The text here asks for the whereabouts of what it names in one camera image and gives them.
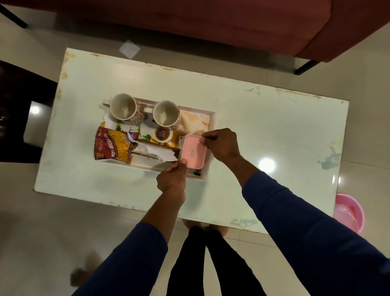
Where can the person's left thumb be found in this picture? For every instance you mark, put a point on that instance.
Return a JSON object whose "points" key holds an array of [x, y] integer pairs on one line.
{"points": [[184, 165]]}

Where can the person's black trousers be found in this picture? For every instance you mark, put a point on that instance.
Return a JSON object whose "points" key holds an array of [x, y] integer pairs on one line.
{"points": [[219, 268]]}

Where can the white rectangular serving tray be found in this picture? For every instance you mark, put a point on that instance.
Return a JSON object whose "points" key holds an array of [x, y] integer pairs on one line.
{"points": [[199, 120]]}

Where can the person's left forearm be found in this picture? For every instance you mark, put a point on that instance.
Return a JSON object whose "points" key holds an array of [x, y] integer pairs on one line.
{"points": [[143, 241]]}

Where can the black sofa leg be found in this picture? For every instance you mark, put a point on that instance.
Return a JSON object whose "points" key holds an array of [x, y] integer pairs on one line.
{"points": [[12, 15], [305, 67]]}

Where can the crumpled white tissue paper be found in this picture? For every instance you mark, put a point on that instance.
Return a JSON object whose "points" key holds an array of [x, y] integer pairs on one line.
{"points": [[155, 151]]}

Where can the white paper scrap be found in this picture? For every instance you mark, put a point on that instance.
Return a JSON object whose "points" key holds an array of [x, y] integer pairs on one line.
{"points": [[129, 49]]}

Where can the pink plastic bucket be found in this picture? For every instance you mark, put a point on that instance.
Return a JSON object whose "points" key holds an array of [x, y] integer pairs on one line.
{"points": [[349, 213]]}

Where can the person's left hand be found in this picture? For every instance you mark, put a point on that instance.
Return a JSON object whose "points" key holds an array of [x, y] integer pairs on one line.
{"points": [[171, 181]]}

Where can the small white cup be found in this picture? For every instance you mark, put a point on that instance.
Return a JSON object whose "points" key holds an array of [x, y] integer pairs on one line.
{"points": [[163, 134]]}

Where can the dark wooden furniture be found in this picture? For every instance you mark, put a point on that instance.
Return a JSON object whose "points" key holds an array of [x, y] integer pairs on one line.
{"points": [[18, 100]]}

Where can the person's right forearm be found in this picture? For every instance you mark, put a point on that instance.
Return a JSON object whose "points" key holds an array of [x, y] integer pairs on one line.
{"points": [[304, 237]]}

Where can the red yellow snack packet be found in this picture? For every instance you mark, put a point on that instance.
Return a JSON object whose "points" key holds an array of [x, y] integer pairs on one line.
{"points": [[111, 145]]}

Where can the white patterned mug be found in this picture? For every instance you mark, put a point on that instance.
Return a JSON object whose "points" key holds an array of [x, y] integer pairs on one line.
{"points": [[123, 108], [166, 114]]}

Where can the person's right hand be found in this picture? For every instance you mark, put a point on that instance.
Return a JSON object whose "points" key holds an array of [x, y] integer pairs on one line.
{"points": [[224, 146]]}

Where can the red sofa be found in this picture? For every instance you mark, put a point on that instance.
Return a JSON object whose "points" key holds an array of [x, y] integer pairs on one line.
{"points": [[213, 21]]}

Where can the pink plastic lidded box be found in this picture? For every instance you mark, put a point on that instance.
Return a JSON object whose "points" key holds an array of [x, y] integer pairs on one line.
{"points": [[193, 152]]}

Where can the person's right thumb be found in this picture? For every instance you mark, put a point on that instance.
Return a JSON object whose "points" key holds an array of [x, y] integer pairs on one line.
{"points": [[207, 141]]}

